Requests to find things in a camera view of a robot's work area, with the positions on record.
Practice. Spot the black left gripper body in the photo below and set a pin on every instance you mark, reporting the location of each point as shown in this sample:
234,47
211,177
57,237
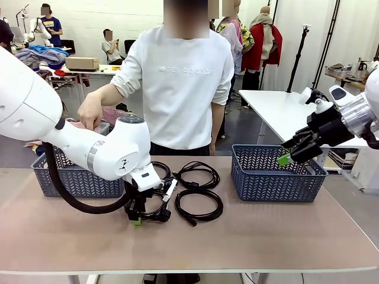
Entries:
134,201

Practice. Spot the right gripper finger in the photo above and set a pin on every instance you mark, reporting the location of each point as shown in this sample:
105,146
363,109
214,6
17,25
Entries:
299,137
306,152

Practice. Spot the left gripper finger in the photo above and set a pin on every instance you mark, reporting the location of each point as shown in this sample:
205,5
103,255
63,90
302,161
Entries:
129,214
137,219

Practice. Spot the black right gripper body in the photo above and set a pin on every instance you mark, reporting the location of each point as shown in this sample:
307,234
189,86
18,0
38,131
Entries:
328,127

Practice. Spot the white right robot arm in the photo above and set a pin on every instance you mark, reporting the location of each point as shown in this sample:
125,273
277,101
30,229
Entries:
371,97

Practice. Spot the person's right forearm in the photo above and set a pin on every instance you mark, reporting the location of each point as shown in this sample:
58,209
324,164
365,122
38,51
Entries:
109,96

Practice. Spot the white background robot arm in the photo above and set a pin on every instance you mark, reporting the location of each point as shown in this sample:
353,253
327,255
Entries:
41,29

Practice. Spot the person's left forearm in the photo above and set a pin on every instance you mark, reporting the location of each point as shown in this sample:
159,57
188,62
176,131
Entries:
217,124

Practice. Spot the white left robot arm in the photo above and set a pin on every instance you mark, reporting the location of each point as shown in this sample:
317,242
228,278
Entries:
29,97

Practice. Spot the person's right hand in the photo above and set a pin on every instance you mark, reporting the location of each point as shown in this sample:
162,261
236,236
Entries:
90,111

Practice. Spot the white side table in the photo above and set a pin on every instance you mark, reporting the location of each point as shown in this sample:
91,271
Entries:
275,106

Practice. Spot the blue plastic basket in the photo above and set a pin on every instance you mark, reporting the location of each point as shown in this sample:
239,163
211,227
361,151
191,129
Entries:
77,183
266,186

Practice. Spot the black tripod stand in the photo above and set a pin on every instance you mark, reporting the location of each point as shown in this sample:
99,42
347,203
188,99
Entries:
297,59

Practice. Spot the clear box with clothes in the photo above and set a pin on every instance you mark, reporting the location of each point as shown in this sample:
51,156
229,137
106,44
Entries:
102,128

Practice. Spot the black slanted light stand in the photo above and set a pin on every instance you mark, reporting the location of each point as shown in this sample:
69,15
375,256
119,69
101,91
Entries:
327,38

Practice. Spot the mannequin with red cloth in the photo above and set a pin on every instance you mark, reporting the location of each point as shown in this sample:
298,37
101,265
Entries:
260,44

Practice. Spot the person in white sweatshirt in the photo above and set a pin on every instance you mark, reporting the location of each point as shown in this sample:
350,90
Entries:
177,103

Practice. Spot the person in floral shirt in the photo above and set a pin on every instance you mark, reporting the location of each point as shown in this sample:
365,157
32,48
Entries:
240,35

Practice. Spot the white background table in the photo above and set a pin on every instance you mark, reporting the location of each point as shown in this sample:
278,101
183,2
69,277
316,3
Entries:
105,68

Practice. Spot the brown cardboard box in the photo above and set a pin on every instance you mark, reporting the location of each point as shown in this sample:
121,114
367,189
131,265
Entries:
81,63

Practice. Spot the seated person in grey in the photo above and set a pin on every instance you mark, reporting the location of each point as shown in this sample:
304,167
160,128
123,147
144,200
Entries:
110,48

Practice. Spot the pile of colourful clothes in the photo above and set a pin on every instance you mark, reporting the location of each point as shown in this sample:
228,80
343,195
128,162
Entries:
44,54

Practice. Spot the person in blue shirt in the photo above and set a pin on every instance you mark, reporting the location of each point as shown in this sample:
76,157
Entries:
51,25

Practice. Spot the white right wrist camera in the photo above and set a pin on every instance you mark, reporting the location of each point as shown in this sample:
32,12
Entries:
321,103

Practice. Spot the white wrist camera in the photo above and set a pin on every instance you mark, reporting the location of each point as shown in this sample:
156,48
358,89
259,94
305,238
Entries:
321,103
169,189

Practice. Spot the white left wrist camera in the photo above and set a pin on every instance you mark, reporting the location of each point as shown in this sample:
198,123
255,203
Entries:
169,189

